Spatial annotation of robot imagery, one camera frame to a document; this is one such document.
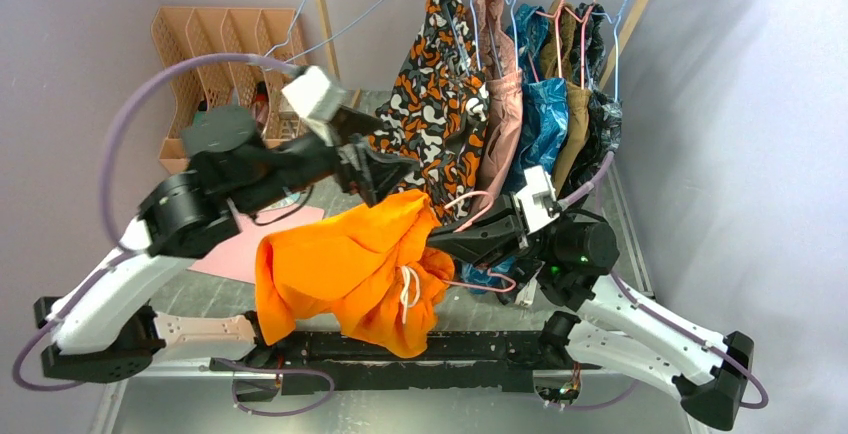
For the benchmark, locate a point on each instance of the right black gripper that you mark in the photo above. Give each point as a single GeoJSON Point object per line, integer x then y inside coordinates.
{"type": "Point", "coordinates": [501, 230]}

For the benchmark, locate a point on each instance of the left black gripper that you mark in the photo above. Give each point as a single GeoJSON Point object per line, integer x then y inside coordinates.
{"type": "Point", "coordinates": [352, 127]}

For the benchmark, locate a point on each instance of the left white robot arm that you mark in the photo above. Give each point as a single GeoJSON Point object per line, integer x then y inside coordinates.
{"type": "Point", "coordinates": [105, 330]}

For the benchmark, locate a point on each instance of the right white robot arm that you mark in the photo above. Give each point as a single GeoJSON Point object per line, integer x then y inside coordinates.
{"type": "Point", "coordinates": [600, 320]}

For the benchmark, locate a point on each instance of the orange camouflage shorts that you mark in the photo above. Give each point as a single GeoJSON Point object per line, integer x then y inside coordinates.
{"type": "Point", "coordinates": [437, 111]}

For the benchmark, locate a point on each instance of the blue patterned shorts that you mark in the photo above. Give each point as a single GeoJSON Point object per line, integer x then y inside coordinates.
{"type": "Point", "coordinates": [537, 145]}

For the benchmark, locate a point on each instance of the pink shorts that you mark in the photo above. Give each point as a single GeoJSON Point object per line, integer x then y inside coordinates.
{"type": "Point", "coordinates": [503, 77]}

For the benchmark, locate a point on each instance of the brown shorts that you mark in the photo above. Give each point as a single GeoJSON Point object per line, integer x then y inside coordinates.
{"type": "Point", "coordinates": [557, 70]}

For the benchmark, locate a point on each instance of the pink clipboard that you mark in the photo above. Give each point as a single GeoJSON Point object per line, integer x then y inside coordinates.
{"type": "Point", "coordinates": [235, 258]}

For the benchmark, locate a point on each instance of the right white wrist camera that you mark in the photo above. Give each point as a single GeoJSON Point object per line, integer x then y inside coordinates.
{"type": "Point", "coordinates": [536, 201]}

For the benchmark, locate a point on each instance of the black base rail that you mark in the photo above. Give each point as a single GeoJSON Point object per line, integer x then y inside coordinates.
{"type": "Point", "coordinates": [507, 360]}

